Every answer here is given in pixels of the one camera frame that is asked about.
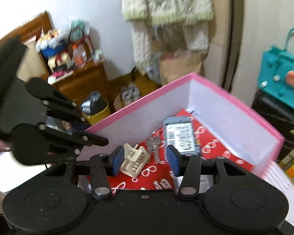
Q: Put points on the brown paper bag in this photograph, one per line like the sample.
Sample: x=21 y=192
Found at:
x=178 y=68

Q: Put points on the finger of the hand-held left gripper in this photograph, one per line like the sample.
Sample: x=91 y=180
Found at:
x=79 y=128
x=93 y=139

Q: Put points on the yellow waste bin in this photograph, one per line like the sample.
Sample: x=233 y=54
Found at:
x=98 y=113

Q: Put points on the plush toy bouquet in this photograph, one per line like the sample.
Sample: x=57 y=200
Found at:
x=51 y=42

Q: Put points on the teal felt handbag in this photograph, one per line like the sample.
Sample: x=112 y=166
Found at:
x=279 y=73

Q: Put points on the black suitcase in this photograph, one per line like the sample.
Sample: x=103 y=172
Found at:
x=274 y=117

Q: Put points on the cream plastic phone stand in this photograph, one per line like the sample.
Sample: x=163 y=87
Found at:
x=134 y=162

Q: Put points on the wooden nightstand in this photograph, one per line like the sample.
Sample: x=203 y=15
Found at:
x=88 y=78

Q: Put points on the orange bottle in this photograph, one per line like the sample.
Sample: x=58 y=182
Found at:
x=78 y=55

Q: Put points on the silver key bunch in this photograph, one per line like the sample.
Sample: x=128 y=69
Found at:
x=153 y=147

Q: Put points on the brown slipper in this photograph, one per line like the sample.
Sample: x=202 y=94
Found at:
x=135 y=91
x=122 y=99

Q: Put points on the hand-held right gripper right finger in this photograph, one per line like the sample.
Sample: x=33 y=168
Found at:
x=172 y=162

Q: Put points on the light wooden cabinet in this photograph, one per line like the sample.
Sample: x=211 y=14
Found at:
x=223 y=29

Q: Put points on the light grey pocket router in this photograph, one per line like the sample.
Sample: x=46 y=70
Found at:
x=180 y=137

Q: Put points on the pink cardboard box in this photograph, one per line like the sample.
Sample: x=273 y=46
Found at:
x=223 y=107

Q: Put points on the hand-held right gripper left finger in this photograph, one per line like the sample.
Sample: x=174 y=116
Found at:
x=117 y=162

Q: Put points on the red printed paper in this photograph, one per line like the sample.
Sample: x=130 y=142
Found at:
x=159 y=177

